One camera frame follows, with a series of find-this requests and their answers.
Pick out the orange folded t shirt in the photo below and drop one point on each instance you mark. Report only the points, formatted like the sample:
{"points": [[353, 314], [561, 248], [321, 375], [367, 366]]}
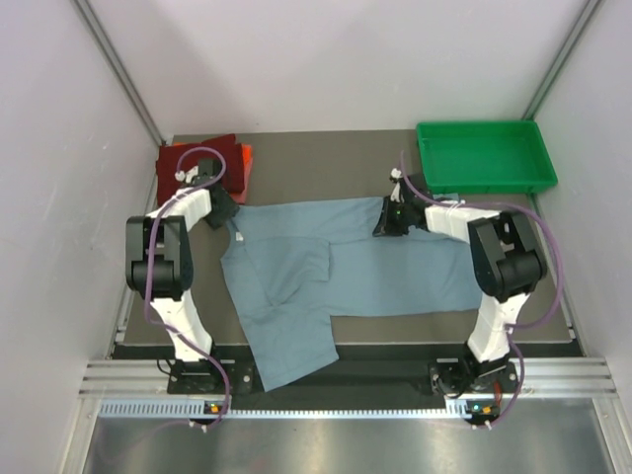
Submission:
{"points": [[238, 159]]}

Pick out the aluminium corner post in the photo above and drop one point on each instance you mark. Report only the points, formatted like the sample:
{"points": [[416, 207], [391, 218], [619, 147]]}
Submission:
{"points": [[96, 29], [560, 59]]}

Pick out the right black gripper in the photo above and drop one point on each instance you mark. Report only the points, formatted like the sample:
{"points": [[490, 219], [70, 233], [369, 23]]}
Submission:
{"points": [[386, 227]]}

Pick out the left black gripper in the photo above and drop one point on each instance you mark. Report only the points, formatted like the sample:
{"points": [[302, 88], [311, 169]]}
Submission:
{"points": [[229, 208]]}

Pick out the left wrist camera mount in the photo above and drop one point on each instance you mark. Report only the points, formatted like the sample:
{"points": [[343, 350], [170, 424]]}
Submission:
{"points": [[186, 178]]}

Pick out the aluminium frame rail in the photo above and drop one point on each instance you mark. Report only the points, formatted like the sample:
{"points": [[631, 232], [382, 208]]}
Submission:
{"points": [[556, 377]]}

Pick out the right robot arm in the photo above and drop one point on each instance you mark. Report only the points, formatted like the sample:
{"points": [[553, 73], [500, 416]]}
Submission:
{"points": [[508, 264]]}

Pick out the left aluminium corner post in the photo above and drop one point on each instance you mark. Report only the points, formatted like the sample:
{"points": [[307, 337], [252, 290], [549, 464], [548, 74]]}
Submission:
{"points": [[96, 29]]}

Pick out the right aluminium corner post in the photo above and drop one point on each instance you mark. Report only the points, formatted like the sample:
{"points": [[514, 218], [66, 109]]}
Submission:
{"points": [[560, 59]]}

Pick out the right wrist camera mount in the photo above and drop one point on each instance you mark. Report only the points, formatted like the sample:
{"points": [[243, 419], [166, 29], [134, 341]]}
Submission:
{"points": [[396, 179]]}

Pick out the green plastic tray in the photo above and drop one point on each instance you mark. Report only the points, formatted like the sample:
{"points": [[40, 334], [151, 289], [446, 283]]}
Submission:
{"points": [[485, 157]]}

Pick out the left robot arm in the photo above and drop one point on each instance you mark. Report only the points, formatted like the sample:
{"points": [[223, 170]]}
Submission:
{"points": [[159, 263]]}

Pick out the grey slotted cable duct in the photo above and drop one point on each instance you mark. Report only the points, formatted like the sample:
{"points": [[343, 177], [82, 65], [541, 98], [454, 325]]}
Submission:
{"points": [[199, 409]]}

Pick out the blue t shirt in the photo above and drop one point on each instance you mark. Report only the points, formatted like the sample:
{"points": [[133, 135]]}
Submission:
{"points": [[290, 268]]}

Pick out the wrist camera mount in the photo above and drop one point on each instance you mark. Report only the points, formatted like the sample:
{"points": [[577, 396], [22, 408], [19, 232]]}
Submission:
{"points": [[186, 178], [396, 179]]}

